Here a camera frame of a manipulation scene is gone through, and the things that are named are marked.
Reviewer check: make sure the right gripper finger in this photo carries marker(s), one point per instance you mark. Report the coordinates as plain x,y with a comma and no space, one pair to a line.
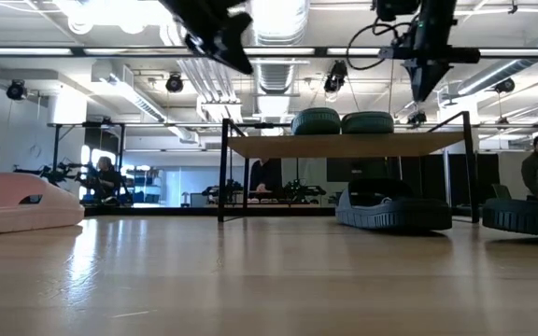
434,74
417,77

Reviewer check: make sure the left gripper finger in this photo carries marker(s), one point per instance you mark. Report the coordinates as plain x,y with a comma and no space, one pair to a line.
236,51

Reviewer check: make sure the green slide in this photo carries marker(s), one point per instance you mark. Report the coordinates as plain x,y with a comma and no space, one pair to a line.
315,122
367,123

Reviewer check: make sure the black slide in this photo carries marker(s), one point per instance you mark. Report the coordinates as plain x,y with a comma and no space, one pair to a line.
390,217
526,219

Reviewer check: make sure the pink slide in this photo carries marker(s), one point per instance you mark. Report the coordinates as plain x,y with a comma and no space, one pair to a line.
17,210

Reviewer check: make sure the black background robot arm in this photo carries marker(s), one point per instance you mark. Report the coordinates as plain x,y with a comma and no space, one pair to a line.
54,173

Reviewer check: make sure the black-framed wooden shelf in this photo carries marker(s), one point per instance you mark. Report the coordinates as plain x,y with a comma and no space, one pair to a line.
344,144

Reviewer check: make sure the black ceiling spotlight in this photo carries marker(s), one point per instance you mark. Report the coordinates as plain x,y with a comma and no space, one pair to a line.
505,85
16,89
335,77
174,83
417,117

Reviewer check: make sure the black overhead light bar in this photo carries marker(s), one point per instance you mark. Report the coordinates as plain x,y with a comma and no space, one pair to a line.
157,51

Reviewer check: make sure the black partition panels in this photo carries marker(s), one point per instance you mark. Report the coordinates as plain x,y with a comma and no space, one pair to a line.
423,179

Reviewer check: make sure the white partition cloth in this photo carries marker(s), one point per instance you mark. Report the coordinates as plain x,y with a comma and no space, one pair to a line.
511,175

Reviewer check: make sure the grey chair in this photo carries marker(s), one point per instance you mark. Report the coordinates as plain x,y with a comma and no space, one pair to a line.
501,191

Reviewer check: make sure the silver ventilation duct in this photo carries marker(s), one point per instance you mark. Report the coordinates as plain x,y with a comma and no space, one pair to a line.
278,46

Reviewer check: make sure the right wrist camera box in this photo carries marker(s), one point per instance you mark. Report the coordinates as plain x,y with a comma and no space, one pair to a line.
395,8

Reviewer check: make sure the black aluminium table frame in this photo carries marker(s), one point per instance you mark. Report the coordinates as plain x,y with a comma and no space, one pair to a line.
157,211

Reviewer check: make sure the black background rig frame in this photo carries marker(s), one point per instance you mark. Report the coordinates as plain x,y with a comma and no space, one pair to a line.
55,154

